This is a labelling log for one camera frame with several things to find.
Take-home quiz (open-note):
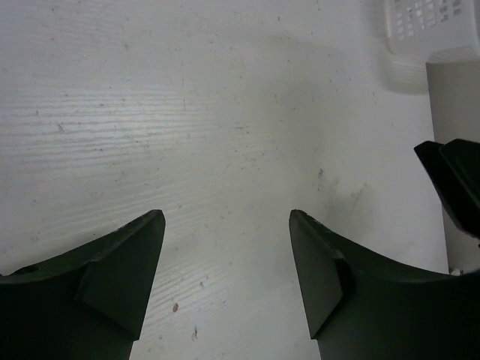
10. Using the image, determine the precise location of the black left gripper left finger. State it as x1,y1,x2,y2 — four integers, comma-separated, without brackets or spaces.
1,210,166,359

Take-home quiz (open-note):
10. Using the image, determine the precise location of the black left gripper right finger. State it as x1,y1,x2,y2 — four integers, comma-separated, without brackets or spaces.
289,210,479,359

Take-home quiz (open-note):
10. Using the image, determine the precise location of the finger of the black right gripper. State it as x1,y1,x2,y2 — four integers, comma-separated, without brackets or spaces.
414,139,479,238

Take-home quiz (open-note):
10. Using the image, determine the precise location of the white plastic laundry basket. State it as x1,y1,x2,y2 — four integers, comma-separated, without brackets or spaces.
383,0,479,92

